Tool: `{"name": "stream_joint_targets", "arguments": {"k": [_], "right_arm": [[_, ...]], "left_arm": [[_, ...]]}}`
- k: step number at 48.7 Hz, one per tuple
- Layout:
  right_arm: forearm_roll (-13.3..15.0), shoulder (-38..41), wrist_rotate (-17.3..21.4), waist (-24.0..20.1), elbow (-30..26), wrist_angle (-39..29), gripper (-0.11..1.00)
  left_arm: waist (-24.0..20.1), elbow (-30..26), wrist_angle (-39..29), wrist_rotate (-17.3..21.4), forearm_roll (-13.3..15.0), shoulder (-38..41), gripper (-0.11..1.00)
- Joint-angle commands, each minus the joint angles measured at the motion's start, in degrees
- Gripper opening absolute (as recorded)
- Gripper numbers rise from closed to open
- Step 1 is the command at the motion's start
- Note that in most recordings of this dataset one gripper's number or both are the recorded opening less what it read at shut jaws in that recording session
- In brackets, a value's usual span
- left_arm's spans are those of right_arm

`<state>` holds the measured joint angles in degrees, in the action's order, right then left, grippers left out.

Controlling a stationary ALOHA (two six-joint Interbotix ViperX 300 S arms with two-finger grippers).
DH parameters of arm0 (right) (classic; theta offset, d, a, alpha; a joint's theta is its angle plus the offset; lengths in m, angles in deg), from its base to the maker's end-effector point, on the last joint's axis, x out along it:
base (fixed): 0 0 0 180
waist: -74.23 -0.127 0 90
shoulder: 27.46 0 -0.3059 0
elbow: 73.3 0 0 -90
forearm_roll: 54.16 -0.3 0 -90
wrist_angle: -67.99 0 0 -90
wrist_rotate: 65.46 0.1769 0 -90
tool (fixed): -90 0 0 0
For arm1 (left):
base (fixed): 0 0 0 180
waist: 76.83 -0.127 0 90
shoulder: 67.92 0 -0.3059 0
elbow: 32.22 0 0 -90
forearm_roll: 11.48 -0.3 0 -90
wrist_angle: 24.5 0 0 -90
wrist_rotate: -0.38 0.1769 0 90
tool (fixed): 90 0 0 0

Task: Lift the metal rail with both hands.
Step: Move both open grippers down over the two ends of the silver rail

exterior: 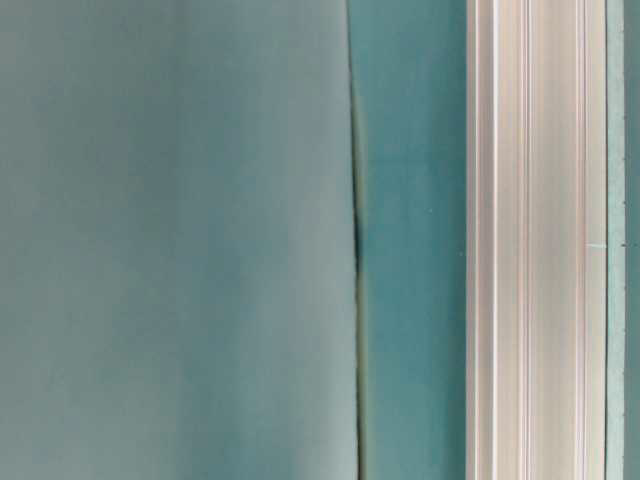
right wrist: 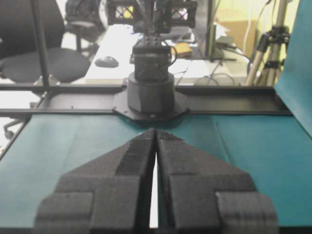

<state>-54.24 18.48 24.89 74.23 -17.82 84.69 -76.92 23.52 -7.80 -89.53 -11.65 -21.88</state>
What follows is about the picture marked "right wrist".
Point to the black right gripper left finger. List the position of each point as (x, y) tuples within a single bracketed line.
[(110, 194)]

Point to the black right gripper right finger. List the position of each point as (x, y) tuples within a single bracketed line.
[(206, 195)]

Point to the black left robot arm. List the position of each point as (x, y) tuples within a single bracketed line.
[(150, 93)]

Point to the teal table mat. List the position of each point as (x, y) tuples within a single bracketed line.
[(276, 151)]

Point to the white desk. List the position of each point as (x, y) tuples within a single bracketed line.
[(145, 59)]

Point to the black computer mouse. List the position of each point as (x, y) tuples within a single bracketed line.
[(107, 62)]

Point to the yellow notepad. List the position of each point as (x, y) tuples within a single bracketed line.
[(183, 50)]

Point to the black office chair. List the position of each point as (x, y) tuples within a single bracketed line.
[(19, 57)]

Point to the cardboard box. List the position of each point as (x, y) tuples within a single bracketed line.
[(237, 30)]

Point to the black frame rail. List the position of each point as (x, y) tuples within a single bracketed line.
[(105, 100)]

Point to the silver camera tripod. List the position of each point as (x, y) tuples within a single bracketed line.
[(266, 65)]

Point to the black vertical frame post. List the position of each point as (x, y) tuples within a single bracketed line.
[(40, 42)]

